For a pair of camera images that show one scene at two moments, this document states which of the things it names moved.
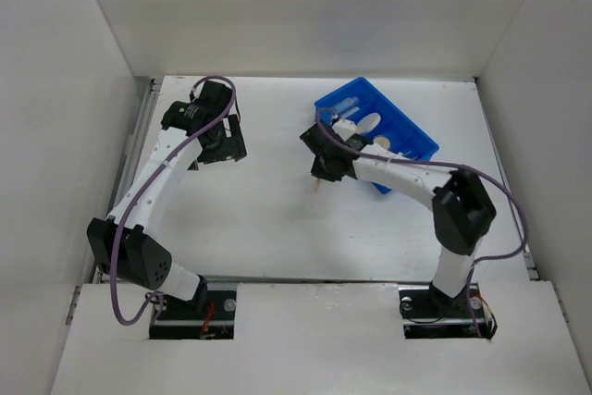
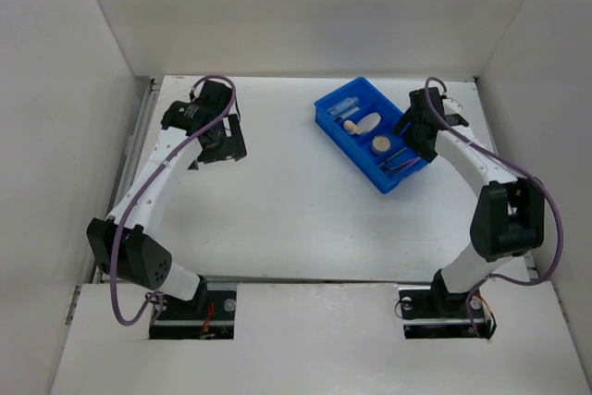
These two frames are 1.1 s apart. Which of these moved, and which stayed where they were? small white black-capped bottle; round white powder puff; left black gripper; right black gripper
Moved: right black gripper
Stayed: left black gripper; round white powder puff; small white black-capped bottle
